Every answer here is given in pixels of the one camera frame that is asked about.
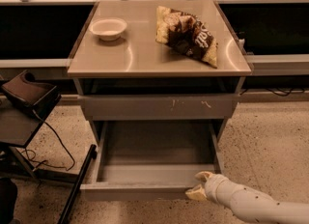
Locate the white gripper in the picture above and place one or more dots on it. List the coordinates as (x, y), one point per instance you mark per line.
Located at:
(216, 186)

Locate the grey drawer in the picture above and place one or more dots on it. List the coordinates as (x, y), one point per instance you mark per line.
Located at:
(158, 107)
(151, 160)

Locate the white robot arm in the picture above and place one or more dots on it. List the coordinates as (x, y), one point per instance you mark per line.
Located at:
(246, 203)

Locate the grey top drawer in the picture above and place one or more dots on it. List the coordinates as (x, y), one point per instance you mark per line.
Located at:
(158, 107)

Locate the grey metal drawer cabinet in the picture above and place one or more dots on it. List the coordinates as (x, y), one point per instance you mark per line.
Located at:
(135, 64)

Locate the brown yellow chip bag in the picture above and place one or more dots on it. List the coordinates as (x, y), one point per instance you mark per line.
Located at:
(186, 34)

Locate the white bowl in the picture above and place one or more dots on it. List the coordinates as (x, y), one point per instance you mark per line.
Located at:
(108, 29)

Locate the black device on stand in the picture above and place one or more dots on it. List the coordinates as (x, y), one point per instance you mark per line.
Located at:
(33, 98)

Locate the black rolling stand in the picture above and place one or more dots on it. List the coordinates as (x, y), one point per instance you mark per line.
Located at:
(17, 132)

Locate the right counter rail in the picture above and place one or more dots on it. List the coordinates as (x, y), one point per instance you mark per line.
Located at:
(278, 58)

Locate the counter rail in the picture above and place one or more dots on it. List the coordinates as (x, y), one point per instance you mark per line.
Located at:
(278, 58)
(34, 63)

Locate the left counter rail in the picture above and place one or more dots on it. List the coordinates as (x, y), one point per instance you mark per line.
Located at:
(34, 63)

